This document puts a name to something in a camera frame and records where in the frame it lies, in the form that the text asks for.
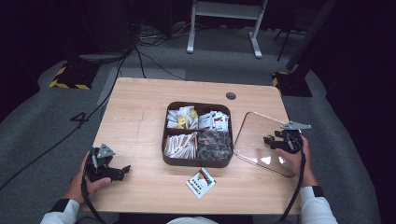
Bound grey round stand base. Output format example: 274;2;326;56
78;50;133;65

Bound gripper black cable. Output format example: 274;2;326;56
274;148;307;224
79;172;108;224

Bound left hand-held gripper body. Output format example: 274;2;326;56
85;143;127;183

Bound pile of white yellow packets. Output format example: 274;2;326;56
166;105;199;130

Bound long black floor cable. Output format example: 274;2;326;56
0;46;138;191

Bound person's right hand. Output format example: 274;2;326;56
275;135;319;189

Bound black tripod legs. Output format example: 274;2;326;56
273;26;302;63

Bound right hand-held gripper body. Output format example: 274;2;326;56
270;120;313;154

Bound pile of white striped packets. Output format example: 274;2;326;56
198;109;231;132

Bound white striped-print packet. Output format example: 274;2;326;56
185;166;218;200

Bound clear plastic lid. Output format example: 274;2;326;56
233;110;297;179

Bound black slanted pole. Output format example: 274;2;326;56
284;0;339;72

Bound thin black floor cable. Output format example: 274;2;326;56
136;49;187;81

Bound brown compartment box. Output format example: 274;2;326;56
161;101;234;169

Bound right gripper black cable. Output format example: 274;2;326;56
274;148;307;224

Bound white metal stand frame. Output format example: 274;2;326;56
186;0;269;60

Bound pile of slim stick sachets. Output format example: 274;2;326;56
163;132;199;161

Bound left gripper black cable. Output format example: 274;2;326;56
79;172;108;224

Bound bundle of floor cables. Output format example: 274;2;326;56
135;22;195;48

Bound person's left hand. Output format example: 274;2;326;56
63;151;112;205

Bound black yellow striped stand base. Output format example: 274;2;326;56
49;63;101;91
271;71;313;98

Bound pile of dark packets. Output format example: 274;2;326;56
196;130;233;161

